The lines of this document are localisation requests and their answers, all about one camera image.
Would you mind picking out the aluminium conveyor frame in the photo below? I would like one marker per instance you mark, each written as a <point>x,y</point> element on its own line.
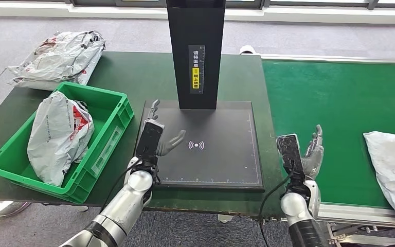
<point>347,213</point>

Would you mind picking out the white table leg bracket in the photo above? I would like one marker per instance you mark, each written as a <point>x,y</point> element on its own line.
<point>225,219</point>

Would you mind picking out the black inbound scanner machine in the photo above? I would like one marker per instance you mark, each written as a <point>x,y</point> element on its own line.
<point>218,153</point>

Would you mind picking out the dark green table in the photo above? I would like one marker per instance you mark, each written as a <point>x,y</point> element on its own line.
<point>132,75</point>

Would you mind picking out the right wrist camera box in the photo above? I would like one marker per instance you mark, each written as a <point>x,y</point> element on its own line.
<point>289,153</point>

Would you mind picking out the flat grey parcel red dot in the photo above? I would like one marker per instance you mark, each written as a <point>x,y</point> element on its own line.
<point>46,80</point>

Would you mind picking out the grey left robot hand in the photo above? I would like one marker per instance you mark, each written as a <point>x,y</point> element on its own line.
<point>170,145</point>

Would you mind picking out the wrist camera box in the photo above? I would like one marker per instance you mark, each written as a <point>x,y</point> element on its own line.
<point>289,153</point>
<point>149,143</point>

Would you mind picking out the grey parcel with brown tear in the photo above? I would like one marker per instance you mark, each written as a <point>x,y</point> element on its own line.
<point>391,163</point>

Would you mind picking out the chrome table foot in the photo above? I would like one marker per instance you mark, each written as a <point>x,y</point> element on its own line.
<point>3,208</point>

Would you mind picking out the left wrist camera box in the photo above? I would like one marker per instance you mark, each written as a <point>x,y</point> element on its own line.
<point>149,143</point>

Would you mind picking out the white parcel black red print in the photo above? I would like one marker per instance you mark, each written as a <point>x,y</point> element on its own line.
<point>57,139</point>

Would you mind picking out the yellow black ruler label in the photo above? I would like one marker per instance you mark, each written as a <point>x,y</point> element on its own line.
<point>196,68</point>

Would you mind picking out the green plastic crate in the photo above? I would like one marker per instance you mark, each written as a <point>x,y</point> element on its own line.
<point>112,116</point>

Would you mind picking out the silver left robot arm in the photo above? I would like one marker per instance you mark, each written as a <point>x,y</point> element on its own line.
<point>126,204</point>

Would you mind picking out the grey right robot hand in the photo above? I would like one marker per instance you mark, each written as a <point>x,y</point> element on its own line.
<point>313,160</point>

